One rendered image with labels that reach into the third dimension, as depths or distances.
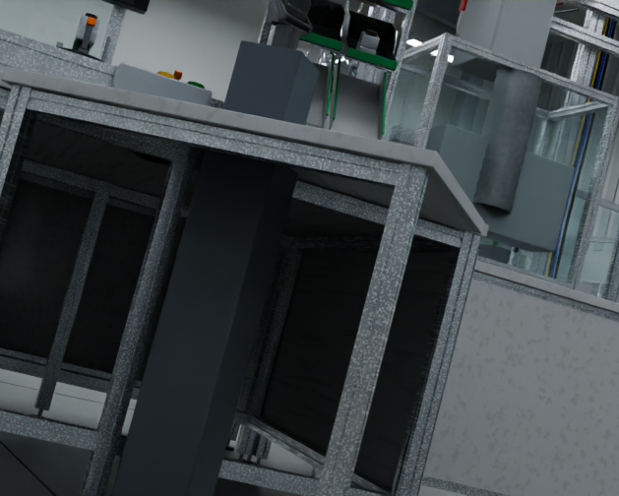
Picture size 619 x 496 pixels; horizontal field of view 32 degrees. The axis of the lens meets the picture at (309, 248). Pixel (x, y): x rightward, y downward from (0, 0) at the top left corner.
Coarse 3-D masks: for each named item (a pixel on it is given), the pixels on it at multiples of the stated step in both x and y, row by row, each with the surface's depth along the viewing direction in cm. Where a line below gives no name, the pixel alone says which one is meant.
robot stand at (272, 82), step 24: (240, 48) 228; (264, 48) 226; (288, 48) 225; (240, 72) 227; (264, 72) 225; (288, 72) 224; (312, 72) 232; (240, 96) 226; (264, 96) 224; (288, 96) 223; (312, 96) 236; (288, 120) 225
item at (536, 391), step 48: (480, 288) 339; (528, 288) 346; (480, 336) 339; (528, 336) 345; (576, 336) 350; (480, 384) 339; (528, 384) 345; (576, 384) 350; (480, 432) 339; (528, 432) 345; (576, 432) 350; (432, 480) 336; (480, 480) 339; (528, 480) 345; (576, 480) 350
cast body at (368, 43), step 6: (366, 30) 269; (360, 36) 270; (366, 36) 267; (372, 36) 267; (378, 36) 270; (360, 42) 268; (366, 42) 268; (372, 42) 268; (378, 42) 268; (360, 48) 267; (366, 48) 267; (372, 48) 269
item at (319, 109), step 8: (320, 72) 279; (328, 72) 279; (320, 80) 276; (328, 80) 274; (320, 88) 273; (328, 88) 269; (320, 96) 270; (328, 96) 264; (312, 104) 267; (320, 104) 268; (328, 104) 261; (312, 112) 264; (320, 112) 265; (328, 112) 259; (312, 120) 262; (320, 120) 263
